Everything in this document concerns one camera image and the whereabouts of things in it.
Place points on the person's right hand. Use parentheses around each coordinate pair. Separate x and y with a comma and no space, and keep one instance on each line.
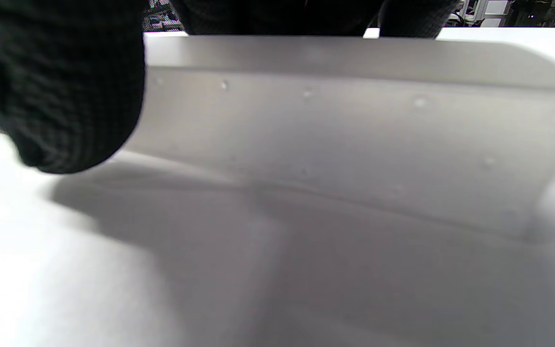
(65,86)

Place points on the kraft and frosted pencil case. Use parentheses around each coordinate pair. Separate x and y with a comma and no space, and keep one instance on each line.
(354,135)

